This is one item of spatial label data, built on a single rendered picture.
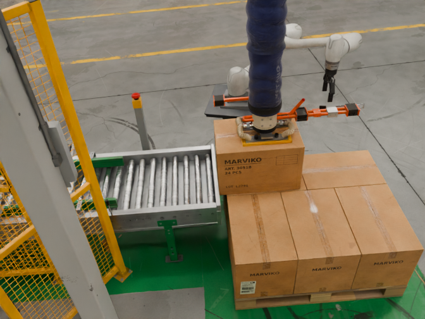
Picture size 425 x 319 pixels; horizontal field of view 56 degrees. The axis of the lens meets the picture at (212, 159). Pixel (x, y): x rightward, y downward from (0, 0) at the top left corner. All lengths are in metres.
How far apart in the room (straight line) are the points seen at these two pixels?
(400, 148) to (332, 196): 1.64
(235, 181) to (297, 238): 0.59
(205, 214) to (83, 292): 1.04
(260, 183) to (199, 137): 1.64
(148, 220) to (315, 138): 2.21
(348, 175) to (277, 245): 0.88
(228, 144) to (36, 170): 1.49
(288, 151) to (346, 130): 1.93
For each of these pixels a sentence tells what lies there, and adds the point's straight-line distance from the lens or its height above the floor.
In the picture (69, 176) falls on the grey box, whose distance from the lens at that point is 1.87.
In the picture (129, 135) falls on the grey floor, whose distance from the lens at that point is 4.60.
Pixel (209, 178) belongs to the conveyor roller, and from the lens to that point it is 3.11.
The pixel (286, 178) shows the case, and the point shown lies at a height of 0.67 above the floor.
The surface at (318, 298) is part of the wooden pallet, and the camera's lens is 3.08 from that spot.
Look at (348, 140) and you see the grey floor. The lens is 4.50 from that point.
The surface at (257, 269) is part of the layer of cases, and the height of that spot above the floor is 0.47.
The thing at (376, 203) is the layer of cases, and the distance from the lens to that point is 3.08.
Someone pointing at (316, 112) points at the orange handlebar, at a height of 1.10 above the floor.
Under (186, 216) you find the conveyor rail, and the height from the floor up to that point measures 0.52.
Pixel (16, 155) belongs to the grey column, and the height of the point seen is 1.77.
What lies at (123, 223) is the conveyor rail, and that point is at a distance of 2.97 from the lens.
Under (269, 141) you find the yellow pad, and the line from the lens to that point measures 2.78.
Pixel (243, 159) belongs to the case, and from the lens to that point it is 2.76.
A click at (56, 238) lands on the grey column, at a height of 1.29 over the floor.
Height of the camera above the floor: 2.68
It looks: 41 degrees down
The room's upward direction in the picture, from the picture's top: 3 degrees counter-clockwise
